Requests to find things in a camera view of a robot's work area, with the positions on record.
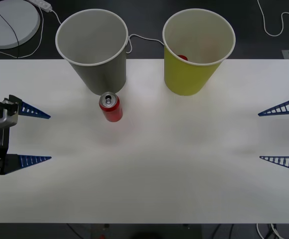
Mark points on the red drink can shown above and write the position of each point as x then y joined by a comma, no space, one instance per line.
112,112

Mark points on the grey plastic waste bin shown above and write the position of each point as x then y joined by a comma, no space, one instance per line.
102,77

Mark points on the yellow-green plastic waste bin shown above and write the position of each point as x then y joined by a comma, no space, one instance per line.
186,79

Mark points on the round white disc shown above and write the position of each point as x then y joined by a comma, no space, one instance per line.
0,27

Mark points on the small red item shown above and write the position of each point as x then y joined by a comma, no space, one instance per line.
182,57

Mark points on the white power strip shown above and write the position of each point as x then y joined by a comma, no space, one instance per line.
41,4

